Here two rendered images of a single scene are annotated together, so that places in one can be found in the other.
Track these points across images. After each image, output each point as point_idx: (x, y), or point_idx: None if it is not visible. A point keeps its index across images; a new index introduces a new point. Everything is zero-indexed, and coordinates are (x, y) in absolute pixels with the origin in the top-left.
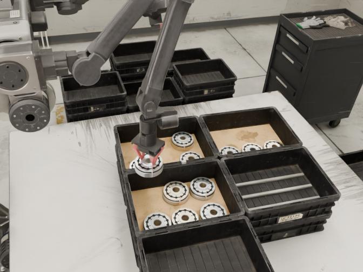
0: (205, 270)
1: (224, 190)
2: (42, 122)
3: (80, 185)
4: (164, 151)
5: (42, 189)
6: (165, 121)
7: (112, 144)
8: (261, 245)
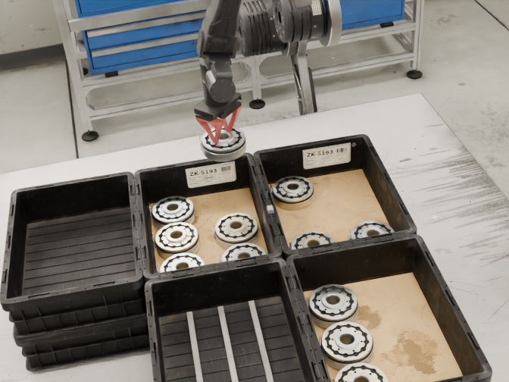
0: (94, 266)
1: None
2: (282, 32)
3: None
4: (347, 222)
5: (300, 141)
6: (206, 76)
7: (412, 195)
8: (80, 289)
